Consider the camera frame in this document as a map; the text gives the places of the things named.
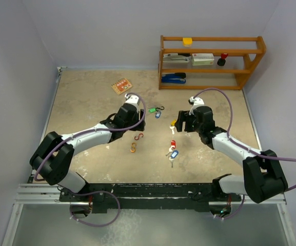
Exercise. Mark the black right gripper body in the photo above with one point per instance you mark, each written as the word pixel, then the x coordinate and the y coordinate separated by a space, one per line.
pixel 191 124

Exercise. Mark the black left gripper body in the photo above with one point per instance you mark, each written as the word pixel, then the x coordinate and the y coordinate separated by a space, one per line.
pixel 137 118

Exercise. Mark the green key tag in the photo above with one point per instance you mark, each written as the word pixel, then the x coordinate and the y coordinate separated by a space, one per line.
pixel 152 110

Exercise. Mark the yellow key tag with key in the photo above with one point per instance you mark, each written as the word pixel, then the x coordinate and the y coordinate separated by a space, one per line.
pixel 172 127

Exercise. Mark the blue key tag with key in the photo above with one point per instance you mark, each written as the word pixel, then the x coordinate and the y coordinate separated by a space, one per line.
pixel 172 157
pixel 158 114

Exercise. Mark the red key tag with key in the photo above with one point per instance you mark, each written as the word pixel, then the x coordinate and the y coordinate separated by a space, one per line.
pixel 172 147

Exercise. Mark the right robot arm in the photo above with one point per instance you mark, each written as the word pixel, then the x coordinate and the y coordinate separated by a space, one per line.
pixel 263 177

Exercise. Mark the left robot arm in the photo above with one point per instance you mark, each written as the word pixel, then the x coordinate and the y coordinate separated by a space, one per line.
pixel 53 157

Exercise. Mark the orange spiral notebook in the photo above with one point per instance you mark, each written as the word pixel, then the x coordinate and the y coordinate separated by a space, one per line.
pixel 121 86

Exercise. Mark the orange S-shaped carabiner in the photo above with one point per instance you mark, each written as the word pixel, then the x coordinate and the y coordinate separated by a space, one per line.
pixel 133 147

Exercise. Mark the blue stapler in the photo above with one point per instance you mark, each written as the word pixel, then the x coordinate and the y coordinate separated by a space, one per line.
pixel 174 78

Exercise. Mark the white and red box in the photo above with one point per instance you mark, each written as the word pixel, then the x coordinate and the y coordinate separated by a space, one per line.
pixel 202 59

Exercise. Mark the red and black stamp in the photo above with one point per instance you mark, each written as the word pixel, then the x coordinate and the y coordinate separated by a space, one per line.
pixel 222 60

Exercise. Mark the white stapler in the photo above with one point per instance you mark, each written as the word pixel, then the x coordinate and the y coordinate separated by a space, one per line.
pixel 176 58

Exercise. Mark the wooden shelf rack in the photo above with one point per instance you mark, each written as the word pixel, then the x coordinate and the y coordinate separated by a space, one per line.
pixel 244 55

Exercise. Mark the yellow-lidded container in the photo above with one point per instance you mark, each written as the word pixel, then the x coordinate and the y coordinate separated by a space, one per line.
pixel 187 41

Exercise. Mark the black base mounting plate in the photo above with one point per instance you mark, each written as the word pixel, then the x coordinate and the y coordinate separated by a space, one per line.
pixel 148 196

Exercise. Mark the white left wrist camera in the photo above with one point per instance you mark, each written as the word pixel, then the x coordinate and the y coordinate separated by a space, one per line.
pixel 132 99

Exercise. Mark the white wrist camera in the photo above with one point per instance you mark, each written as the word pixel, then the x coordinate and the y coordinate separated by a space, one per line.
pixel 132 99
pixel 195 102

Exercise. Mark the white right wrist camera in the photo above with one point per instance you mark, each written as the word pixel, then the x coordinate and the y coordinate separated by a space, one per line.
pixel 195 102

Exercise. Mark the aluminium frame rail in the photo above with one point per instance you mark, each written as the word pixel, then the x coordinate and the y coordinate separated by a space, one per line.
pixel 30 193

